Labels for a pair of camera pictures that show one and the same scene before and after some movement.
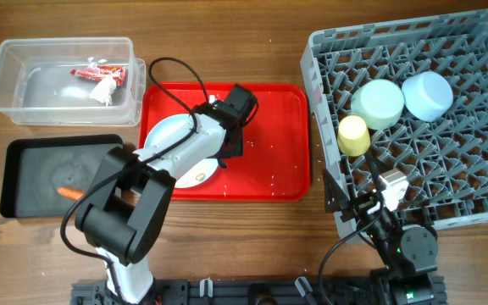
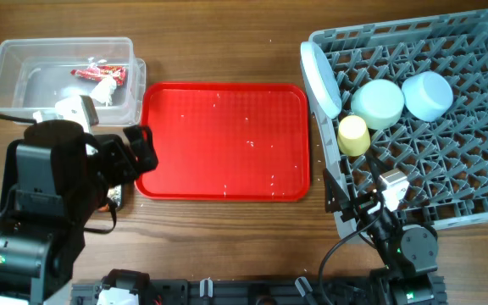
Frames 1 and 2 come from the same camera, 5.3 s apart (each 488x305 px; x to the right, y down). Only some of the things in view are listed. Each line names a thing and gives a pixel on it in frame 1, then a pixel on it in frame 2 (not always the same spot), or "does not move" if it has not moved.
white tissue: x=103 y=89 does not move
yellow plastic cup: x=353 y=137 does not move
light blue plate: x=192 y=176 → x=320 y=79
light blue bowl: x=427 y=96 does not move
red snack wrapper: x=97 y=72 does not move
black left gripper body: x=232 y=152 → x=114 y=163
